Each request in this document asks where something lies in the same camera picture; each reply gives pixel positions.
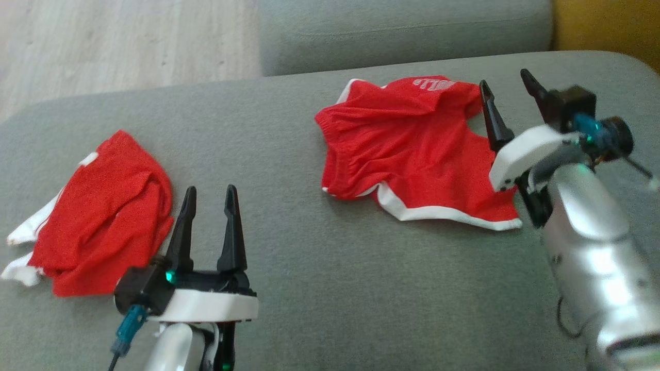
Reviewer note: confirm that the grey fabric sofa cushion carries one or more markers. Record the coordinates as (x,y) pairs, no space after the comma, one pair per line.
(402,31)

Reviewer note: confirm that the grey fabric sofa seat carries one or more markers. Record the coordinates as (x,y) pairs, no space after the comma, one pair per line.
(309,257)

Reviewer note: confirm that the red jersey number 23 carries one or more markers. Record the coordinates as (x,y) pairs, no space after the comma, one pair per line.
(103,216)

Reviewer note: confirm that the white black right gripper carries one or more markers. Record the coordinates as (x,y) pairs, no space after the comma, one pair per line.
(521,152)

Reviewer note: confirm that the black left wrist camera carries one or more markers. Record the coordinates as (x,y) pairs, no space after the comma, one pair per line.
(144,288)

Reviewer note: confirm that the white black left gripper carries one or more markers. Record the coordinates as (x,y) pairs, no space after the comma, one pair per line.
(206,304)

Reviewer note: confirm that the red shorts white trim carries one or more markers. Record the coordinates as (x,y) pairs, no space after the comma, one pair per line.
(412,149)

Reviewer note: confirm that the yellow cushion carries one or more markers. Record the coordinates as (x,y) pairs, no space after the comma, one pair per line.
(608,26)

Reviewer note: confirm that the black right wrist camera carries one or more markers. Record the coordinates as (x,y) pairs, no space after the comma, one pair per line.
(570,103)

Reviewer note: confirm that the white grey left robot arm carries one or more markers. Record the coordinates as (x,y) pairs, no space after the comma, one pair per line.
(175,348)

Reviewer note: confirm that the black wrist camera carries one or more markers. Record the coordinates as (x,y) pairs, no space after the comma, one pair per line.
(144,288)
(570,103)

